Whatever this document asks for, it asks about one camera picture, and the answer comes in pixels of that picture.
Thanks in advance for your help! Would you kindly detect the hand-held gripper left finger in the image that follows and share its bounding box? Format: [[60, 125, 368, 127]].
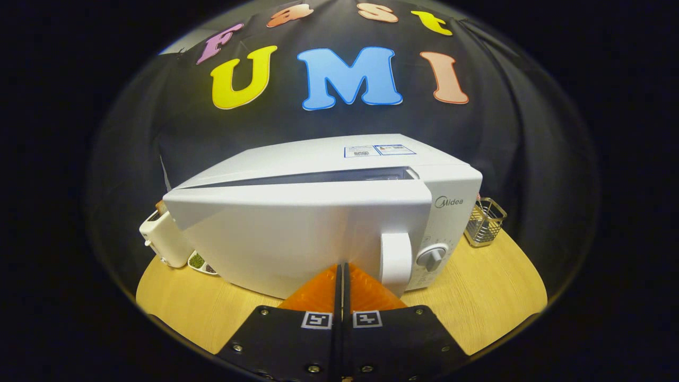
[[216, 264, 343, 382]]

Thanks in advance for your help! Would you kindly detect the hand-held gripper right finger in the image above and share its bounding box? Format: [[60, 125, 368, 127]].
[[342, 263, 470, 382]]

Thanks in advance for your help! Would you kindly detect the white microwave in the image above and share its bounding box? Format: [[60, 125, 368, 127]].
[[163, 134, 483, 300]]

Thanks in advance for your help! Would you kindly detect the white divided snack dish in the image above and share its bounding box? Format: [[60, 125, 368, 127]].
[[187, 250, 219, 275]]

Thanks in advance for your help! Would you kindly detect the white toaster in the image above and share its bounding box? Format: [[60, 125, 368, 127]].
[[139, 208, 194, 268]]

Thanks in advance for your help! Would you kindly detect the wire mesh holder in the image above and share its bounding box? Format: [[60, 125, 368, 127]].
[[464, 197, 508, 248]]

